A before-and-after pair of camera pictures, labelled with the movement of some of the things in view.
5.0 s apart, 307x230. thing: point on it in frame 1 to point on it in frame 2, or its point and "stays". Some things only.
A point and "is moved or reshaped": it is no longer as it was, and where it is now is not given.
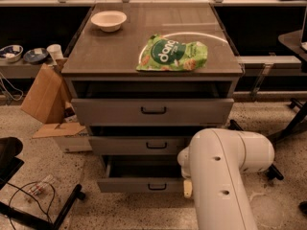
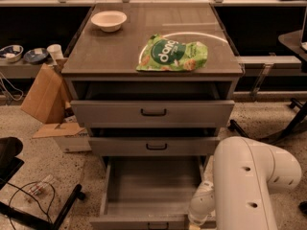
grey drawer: x=141 y=174 is moved or reshaped
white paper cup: x=56 y=52 stays
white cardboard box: x=69 y=136 stays
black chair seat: x=10 y=149 stays
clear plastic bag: x=41 y=185 stays
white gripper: x=183 y=163 to x=199 y=209
